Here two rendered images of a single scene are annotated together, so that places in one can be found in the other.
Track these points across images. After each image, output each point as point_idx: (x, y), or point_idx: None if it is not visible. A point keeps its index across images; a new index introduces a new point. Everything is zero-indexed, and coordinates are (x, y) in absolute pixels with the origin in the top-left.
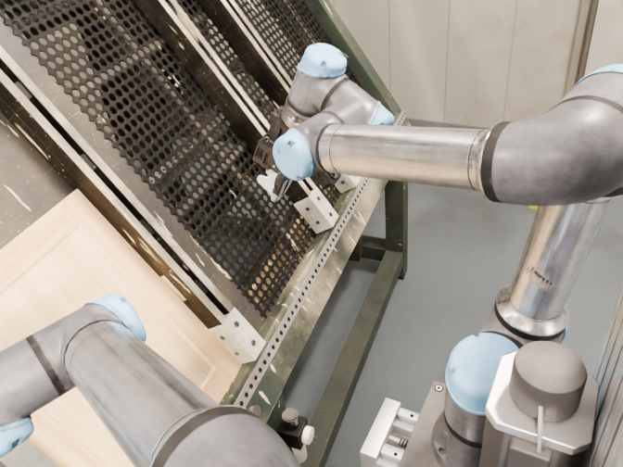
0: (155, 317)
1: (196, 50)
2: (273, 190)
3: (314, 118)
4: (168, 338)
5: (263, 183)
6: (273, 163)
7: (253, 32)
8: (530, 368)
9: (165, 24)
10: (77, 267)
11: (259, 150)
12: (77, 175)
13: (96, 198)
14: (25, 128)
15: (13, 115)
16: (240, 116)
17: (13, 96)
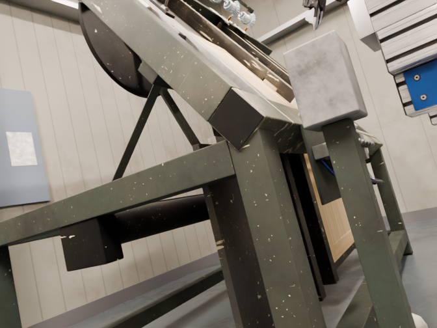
0: (263, 84)
1: (264, 57)
2: (313, 15)
3: None
4: (270, 92)
5: (308, 17)
6: (312, 0)
7: (287, 71)
8: None
9: (250, 52)
10: (226, 56)
11: (304, 1)
12: (224, 41)
13: (232, 49)
14: (203, 30)
15: (199, 27)
16: (287, 79)
17: (201, 17)
